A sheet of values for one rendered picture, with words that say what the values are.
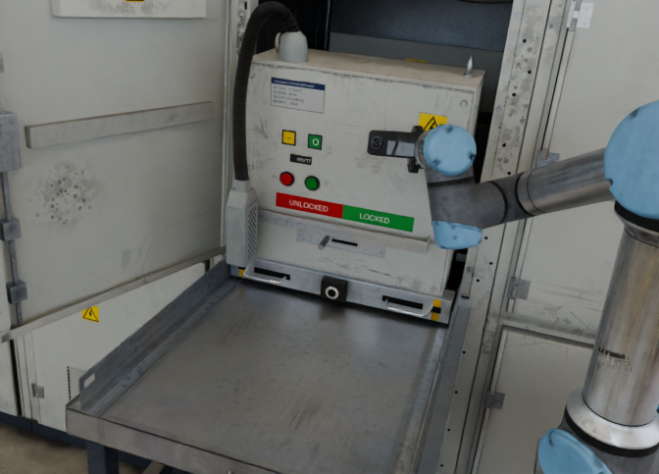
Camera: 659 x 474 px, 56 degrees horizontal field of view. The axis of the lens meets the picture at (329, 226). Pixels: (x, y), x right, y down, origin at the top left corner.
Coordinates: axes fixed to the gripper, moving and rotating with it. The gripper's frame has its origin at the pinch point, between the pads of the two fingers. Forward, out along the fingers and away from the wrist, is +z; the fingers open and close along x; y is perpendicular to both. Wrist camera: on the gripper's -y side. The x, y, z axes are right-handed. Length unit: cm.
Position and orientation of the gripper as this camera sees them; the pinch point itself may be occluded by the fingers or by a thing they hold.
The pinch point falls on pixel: (408, 149)
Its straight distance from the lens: 129.7
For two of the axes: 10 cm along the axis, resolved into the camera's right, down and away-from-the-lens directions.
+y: 10.0, 0.9, 0.1
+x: 0.9, -9.9, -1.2
